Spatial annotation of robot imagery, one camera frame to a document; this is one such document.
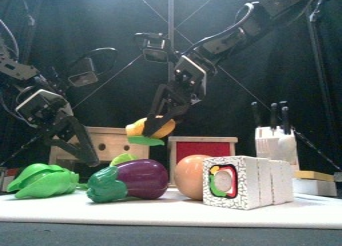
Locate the yellow toy corn green leaf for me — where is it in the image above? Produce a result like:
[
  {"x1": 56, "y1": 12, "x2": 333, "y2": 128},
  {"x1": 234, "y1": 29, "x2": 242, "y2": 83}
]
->
[{"x1": 124, "y1": 115, "x2": 178, "y2": 147}]

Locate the wooden box with round holes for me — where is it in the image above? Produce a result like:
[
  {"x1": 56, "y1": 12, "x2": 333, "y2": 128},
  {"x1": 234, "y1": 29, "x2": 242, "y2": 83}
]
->
[{"x1": 48, "y1": 125, "x2": 151, "y2": 171}]

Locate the light green toy lettuce leaf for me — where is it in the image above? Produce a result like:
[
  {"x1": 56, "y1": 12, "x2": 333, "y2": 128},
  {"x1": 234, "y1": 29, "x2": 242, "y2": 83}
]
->
[{"x1": 108, "y1": 152, "x2": 139, "y2": 168}]

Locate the wooden box with red face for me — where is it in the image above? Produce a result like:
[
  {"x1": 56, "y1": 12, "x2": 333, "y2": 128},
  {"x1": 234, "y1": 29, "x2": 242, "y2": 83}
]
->
[{"x1": 167, "y1": 135, "x2": 239, "y2": 188}]

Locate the bright green toy vegetable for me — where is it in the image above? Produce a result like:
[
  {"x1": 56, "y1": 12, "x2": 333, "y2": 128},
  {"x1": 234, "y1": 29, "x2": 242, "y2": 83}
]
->
[{"x1": 5, "y1": 162, "x2": 80, "y2": 200}]

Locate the purple toy eggplant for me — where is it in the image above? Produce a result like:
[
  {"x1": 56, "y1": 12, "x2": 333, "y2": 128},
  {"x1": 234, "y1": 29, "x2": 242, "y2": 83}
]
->
[{"x1": 85, "y1": 158, "x2": 171, "y2": 204}]

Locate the orange toy peach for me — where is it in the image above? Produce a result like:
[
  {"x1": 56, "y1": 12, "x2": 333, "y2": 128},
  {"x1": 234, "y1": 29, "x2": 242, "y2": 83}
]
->
[{"x1": 172, "y1": 154, "x2": 212, "y2": 201}]

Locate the white toy knife block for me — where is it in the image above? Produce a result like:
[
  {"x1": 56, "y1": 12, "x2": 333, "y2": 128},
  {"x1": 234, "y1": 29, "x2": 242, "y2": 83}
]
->
[{"x1": 254, "y1": 125, "x2": 301, "y2": 173}]

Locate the white toy sushi roll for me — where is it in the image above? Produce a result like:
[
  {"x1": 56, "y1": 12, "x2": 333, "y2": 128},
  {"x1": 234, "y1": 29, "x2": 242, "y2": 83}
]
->
[{"x1": 202, "y1": 155, "x2": 272, "y2": 211}]

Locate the white cutting board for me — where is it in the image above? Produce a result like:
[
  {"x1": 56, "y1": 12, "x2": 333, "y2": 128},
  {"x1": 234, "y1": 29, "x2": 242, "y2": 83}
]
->
[{"x1": 0, "y1": 186, "x2": 342, "y2": 230}]

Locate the white toy rice slice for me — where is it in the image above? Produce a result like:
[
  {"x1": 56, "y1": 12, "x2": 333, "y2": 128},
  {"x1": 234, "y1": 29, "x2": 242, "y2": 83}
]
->
[{"x1": 268, "y1": 159, "x2": 295, "y2": 204}]

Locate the yellow flat block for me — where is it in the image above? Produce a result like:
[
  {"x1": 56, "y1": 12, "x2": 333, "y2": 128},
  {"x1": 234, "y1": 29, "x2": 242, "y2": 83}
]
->
[{"x1": 294, "y1": 169, "x2": 335, "y2": 183}]

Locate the white flat block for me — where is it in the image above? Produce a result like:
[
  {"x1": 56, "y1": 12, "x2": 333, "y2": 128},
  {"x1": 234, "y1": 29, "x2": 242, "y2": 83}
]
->
[{"x1": 291, "y1": 178, "x2": 338, "y2": 198}]

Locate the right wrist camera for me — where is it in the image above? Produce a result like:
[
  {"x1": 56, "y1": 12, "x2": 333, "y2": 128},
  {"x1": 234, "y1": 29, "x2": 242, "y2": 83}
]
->
[{"x1": 134, "y1": 32, "x2": 172, "y2": 64}]

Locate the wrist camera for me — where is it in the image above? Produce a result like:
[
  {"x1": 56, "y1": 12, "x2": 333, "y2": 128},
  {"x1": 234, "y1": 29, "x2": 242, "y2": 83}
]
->
[
  {"x1": 65, "y1": 47, "x2": 119, "y2": 88},
  {"x1": 134, "y1": 32, "x2": 172, "y2": 64}
]

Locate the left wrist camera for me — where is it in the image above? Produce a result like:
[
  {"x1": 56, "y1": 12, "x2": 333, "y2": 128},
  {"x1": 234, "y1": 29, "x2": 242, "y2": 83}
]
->
[{"x1": 65, "y1": 47, "x2": 119, "y2": 88}]

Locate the black toy knife handle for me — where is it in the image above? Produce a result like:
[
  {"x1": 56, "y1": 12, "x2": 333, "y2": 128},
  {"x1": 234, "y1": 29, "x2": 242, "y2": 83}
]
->
[
  {"x1": 279, "y1": 100, "x2": 291, "y2": 135},
  {"x1": 270, "y1": 102, "x2": 278, "y2": 131},
  {"x1": 251, "y1": 101, "x2": 260, "y2": 128}
]

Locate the grey vertical frame pole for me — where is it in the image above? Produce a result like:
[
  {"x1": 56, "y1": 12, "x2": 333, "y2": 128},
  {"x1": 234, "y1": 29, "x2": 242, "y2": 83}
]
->
[{"x1": 167, "y1": 0, "x2": 175, "y2": 83}]

